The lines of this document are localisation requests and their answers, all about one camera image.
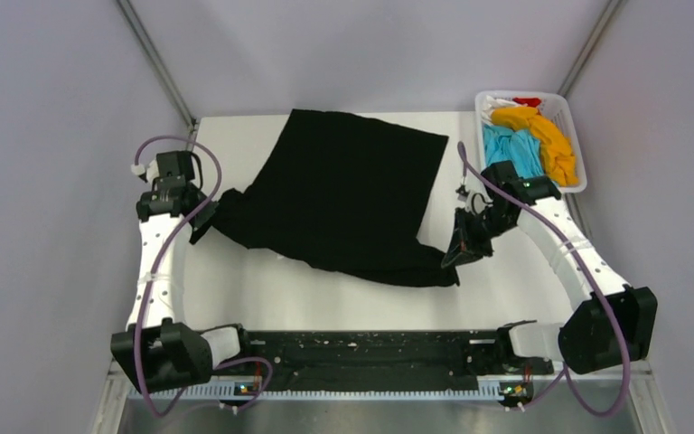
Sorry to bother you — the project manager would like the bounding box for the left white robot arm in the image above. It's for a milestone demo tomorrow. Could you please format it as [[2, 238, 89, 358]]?
[[110, 175, 254, 393]]

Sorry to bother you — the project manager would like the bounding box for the aluminium frame rail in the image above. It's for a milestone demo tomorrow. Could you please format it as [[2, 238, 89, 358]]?
[[92, 362, 675, 433]]

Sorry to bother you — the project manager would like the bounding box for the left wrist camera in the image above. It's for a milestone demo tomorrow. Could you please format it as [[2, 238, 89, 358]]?
[[130, 151, 203, 187]]

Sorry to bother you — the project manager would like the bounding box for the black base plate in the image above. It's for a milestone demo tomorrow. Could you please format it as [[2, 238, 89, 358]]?
[[202, 325, 569, 393]]

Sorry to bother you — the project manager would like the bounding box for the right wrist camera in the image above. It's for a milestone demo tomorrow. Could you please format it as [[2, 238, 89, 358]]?
[[455, 185, 492, 214]]

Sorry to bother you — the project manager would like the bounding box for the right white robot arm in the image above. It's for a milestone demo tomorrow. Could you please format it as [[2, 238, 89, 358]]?
[[442, 161, 658, 374]]

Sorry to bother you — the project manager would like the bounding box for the red t-shirt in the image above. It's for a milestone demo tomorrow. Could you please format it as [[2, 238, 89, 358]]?
[[511, 97, 542, 109]]

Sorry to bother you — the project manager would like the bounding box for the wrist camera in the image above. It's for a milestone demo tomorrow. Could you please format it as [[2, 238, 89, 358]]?
[[455, 185, 492, 214], [130, 151, 203, 187]]

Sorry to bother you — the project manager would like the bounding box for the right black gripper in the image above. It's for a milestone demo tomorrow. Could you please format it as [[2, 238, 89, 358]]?
[[443, 205, 516, 269]]

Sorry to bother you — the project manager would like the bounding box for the white plastic laundry basket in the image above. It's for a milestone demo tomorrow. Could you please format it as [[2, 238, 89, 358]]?
[[475, 90, 587, 193]]

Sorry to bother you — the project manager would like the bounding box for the yellow t-shirt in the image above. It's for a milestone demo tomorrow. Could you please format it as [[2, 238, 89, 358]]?
[[491, 106, 579, 187]]

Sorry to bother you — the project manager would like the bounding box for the white t-shirt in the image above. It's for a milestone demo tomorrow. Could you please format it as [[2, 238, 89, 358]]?
[[481, 95, 523, 125]]

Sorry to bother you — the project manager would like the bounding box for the blue t-shirt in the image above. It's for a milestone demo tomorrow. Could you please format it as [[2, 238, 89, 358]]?
[[483, 125, 545, 178]]

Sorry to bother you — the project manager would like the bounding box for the black t-shirt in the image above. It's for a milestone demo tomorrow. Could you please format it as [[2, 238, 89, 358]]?
[[212, 109, 459, 288]]

